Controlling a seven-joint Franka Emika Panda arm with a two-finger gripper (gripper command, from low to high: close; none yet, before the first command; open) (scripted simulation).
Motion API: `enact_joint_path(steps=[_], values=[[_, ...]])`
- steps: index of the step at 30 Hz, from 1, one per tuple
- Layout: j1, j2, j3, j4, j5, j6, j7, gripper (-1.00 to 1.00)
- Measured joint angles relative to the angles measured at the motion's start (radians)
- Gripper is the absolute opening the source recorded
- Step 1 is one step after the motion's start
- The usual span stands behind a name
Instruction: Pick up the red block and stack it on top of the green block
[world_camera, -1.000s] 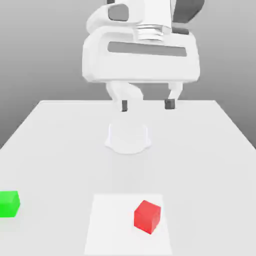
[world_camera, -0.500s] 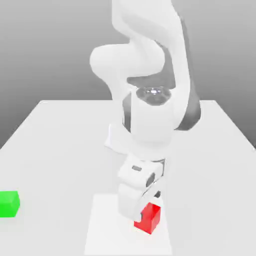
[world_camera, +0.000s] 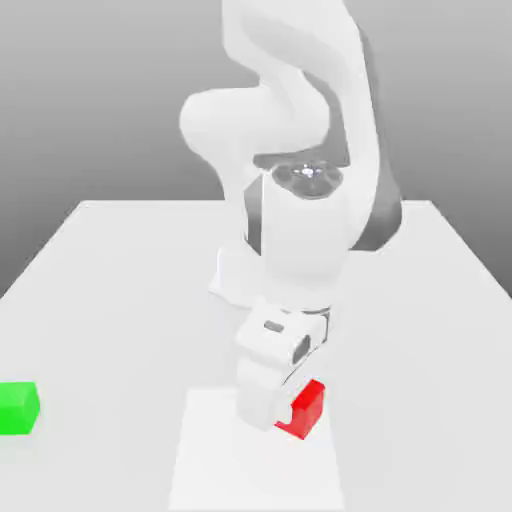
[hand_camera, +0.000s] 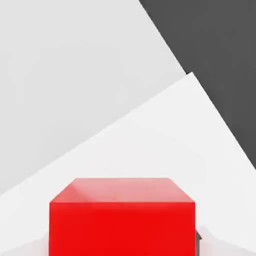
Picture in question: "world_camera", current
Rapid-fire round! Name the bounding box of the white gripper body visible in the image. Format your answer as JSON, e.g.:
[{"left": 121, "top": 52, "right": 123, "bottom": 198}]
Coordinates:
[{"left": 235, "top": 350, "right": 318, "bottom": 433}]

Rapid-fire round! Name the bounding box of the small red cube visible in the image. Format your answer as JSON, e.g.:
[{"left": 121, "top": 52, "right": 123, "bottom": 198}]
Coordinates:
[{"left": 274, "top": 378, "right": 326, "bottom": 441}]

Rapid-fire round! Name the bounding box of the small green cube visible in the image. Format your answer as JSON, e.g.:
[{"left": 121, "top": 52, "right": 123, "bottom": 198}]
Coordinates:
[{"left": 0, "top": 381, "right": 42, "bottom": 436}]

